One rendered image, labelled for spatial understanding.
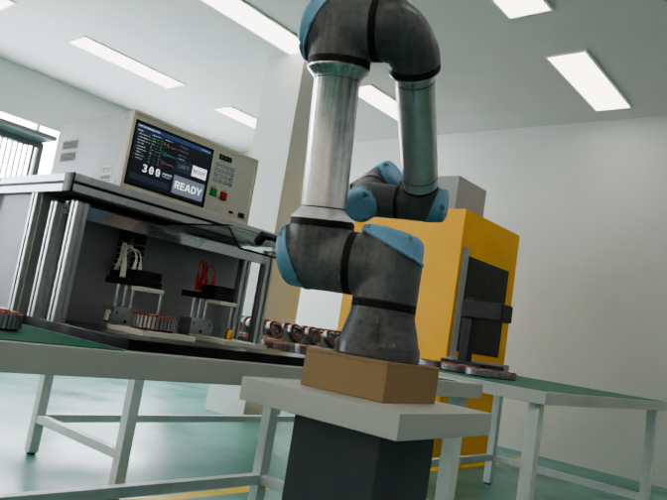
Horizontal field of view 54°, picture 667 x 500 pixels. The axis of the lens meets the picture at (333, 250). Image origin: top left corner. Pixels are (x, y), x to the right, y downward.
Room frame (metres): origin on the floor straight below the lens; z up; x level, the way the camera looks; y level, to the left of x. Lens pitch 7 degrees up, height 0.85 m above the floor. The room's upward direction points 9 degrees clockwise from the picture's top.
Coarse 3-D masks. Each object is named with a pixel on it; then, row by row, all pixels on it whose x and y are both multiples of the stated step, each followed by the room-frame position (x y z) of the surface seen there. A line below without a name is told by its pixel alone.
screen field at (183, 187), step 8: (176, 176) 1.73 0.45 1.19; (176, 184) 1.73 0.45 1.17; (184, 184) 1.75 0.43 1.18; (192, 184) 1.77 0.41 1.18; (200, 184) 1.79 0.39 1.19; (176, 192) 1.74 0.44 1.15; (184, 192) 1.76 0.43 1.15; (192, 192) 1.77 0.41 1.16; (200, 192) 1.80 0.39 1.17; (200, 200) 1.80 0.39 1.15
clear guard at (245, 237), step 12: (192, 228) 1.76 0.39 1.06; (204, 228) 1.71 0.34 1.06; (216, 228) 1.67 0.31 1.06; (228, 228) 1.64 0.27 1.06; (240, 228) 1.62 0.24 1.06; (228, 240) 1.90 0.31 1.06; (240, 240) 1.58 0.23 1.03; (252, 240) 1.62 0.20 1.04; (252, 252) 1.59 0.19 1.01; (264, 252) 1.62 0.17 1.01
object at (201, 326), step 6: (186, 318) 1.84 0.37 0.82; (192, 318) 1.82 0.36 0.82; (198, 318) 1.84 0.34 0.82; (204, 318) 1.88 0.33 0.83; (180, 324) 1.85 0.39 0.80; (186, 324) 1.84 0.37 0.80; (192, 324) 1.83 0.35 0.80; (198, 324) 1.84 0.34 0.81; (204, 324) 1.86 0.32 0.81; (210, 324) 1.88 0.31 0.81; (180, 330) 1.85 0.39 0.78; (186, 330) 1.83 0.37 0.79; (192, 330) 1.83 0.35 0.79; (198, 330) 1.84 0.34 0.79; (204, 330) 1.86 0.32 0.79
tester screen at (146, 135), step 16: (144, 128) 1.64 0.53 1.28; (144, 144) 1.64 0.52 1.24; (160, 144) 1.68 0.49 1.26; (176, 144) 1.72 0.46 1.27; (192, 144) 1.75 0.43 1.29; (144, 160) 1.65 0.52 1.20; (160, 160) 1.69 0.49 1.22; (176, 160) 1.72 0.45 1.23; (192, 160) 1.76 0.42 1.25; (208, 160) 1.80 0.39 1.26; (128, 176) 1.62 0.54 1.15; (192, 176) 1.77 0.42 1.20
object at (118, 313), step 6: (108, 306) 1.66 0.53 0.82; (114, 306) 1.65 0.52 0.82; (102, 312) 1.67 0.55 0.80; (114, 312) 1.64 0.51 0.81; (120, 312) 1.66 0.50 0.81; (126, 312) 1.67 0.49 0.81; (132, 312) 1.68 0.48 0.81; (102, 318) 1.67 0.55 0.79; (108, 318) 1.65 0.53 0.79; (114, 318) 1.65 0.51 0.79; (120, 318) 1.66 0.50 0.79; (126, 318) 1.67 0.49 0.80; (102, 324) 1.66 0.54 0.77; (120, 324) 1.66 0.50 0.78; (126, 324) 1.67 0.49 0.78
